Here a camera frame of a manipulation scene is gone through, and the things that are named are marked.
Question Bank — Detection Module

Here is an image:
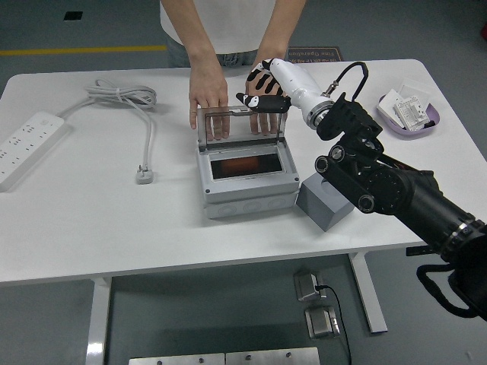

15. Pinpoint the dark printed floor sign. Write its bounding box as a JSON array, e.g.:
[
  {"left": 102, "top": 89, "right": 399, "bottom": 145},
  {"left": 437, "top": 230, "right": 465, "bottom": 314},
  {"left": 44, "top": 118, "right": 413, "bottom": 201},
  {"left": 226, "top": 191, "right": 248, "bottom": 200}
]
[{"left": 287, "top": 46, "right": 345, "bottom": 64}]

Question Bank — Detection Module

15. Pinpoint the grey cube holder block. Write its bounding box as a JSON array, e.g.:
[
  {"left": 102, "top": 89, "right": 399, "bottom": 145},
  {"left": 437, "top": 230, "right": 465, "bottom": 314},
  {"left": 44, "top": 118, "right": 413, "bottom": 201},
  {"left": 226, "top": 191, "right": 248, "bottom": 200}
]
[{"left": 295, "top": 176, "right": 354, "bottom": 232}]

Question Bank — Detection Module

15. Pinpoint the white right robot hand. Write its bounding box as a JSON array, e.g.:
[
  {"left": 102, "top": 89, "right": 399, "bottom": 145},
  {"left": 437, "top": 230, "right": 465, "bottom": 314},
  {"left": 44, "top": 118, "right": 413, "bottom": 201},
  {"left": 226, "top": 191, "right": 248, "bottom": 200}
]
[{"left": 235, "top": 58, "right": 336, "bottom": 125}]

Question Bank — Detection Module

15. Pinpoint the person's right hand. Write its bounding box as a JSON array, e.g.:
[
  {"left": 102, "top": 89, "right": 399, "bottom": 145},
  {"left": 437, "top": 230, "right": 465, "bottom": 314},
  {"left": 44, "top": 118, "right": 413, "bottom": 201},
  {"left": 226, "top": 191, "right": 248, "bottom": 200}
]
[{"left": 188, "top": 62, "right": 231, "bottom": 141}]

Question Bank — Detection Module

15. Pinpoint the orange cylindrical battery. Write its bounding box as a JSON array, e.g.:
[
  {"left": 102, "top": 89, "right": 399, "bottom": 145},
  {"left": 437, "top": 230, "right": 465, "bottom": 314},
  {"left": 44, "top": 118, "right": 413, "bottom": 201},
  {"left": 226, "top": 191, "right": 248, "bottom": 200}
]
[{"left": 216, "top": 156, "right": 263, "bottom": 175}]

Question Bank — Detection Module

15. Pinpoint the clear plastic packet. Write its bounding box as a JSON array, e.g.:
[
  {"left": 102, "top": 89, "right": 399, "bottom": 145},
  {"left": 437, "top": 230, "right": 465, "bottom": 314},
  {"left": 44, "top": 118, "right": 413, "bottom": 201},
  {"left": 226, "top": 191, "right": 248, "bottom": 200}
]
[{"left": 396, "top": 78, "right": 435, "bottom": 106}]

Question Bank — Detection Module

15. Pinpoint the grey electrical enclosure box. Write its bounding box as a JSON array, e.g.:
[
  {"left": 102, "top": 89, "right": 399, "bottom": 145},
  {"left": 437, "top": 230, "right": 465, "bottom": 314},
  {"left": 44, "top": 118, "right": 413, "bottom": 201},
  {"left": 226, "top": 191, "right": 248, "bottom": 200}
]
[{"left": 195, "top": 137, "right": 300, "bottom": 220}]

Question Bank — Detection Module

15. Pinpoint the silver floor socket box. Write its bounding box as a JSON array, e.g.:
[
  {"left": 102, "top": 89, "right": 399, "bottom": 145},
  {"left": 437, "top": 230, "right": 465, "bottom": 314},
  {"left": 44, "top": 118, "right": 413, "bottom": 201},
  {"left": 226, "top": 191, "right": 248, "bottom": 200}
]
[
  {"left": 304, "top": 306, "right": 341, "bottom": 341},
  {"left": 293, "top": 268, "right": 328, "bottom": 303}
]

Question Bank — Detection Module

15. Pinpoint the white switch panel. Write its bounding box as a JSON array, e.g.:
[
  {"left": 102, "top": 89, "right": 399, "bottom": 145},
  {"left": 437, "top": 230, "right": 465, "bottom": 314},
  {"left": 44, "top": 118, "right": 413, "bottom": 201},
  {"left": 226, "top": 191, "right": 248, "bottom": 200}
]
[{"left": 393, "top": 95, "right": 431, "bottom": 132}]

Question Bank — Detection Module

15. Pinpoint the white power strip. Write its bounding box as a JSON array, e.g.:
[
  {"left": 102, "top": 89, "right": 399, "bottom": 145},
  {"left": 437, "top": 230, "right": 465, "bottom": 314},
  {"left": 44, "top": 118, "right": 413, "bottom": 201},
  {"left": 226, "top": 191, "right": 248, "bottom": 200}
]
[{"left": 0, "top": 110, "right": 66, "bottom": 192}]

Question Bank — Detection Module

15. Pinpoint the person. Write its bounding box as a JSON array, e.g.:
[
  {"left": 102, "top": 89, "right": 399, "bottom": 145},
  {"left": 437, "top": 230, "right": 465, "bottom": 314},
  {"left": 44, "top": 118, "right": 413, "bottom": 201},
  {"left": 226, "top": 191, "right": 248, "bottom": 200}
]
[{"left": 158, "top": 0, "right": 294, "bottom": 69}]

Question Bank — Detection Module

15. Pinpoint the person's left hand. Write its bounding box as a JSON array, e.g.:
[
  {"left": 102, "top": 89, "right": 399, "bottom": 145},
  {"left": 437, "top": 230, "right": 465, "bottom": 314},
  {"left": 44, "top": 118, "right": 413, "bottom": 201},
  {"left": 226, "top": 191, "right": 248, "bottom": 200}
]
[{"left": 243, "top": 60, "right": 287, "bottom": 137}]

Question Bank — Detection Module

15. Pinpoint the white power cord with plug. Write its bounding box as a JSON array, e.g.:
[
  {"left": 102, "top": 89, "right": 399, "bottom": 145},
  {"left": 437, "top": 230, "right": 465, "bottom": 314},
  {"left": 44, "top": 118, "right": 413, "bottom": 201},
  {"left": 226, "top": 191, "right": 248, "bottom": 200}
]
[{"left": 56, "top": 77, "right": 159, "bottom": 186}]

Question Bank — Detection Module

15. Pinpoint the purple plastic tray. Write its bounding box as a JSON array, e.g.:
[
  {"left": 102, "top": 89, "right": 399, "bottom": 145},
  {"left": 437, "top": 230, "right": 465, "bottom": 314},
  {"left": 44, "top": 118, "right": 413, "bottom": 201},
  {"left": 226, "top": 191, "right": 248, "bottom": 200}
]
[{"left": 377, "top": 94, "right": 442, "bottom": 141}]

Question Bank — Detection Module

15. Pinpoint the transparent hinged box lid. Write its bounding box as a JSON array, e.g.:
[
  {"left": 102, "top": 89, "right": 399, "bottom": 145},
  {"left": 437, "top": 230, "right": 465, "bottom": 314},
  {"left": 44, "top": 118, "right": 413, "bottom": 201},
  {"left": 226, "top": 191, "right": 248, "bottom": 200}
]
[{"left": 197, "top": 105, "right": 288, "bottom": 151}]

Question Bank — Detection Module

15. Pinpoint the black floor cable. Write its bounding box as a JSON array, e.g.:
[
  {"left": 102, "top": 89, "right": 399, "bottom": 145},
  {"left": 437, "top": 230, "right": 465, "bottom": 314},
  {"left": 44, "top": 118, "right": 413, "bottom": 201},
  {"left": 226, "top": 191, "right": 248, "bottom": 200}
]
[{"left": 315, "top": 284, "right": 353, "bottom": 365}]

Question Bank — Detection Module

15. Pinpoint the grey metal plate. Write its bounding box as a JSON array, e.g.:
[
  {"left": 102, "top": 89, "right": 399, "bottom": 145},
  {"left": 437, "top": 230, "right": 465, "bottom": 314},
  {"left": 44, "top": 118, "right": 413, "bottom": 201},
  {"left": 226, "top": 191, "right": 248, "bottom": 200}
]
[
  {"left": 224, "top": 346, "right": 320, "bottom": 365},
  {"left": 128, "top": 353, "right": 226, "bottom": 365}
]

